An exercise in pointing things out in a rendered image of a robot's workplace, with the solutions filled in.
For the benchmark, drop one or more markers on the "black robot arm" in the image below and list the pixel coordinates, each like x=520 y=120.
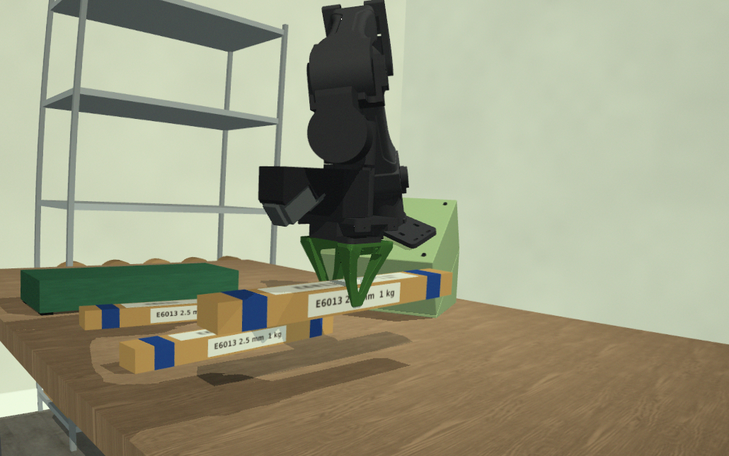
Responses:
x=340 y=133

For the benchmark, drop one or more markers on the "tan welding electrode pack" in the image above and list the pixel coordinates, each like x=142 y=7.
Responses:
x=109 y=316
x=159 y=352
x=246 y=310

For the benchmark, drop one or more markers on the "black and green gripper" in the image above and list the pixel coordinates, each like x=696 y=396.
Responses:
x=351 y=238

